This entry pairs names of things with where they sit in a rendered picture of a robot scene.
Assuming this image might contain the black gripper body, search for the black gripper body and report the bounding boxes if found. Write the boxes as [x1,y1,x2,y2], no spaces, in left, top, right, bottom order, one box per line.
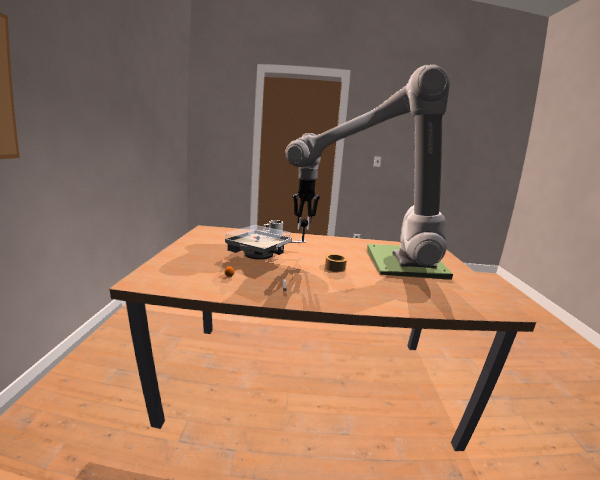
[298,179,315,202]

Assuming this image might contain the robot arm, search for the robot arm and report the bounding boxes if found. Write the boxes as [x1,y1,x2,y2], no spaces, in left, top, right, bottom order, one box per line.
[285,65,450,268]

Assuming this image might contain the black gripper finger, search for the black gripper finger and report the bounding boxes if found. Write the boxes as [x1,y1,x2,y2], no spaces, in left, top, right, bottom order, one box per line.
[307,195,320,230]
[293,194,306,230]

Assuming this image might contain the dark grey mug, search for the dark grey mug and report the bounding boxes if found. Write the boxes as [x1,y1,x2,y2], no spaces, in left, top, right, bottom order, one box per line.
[264,220,283,230]

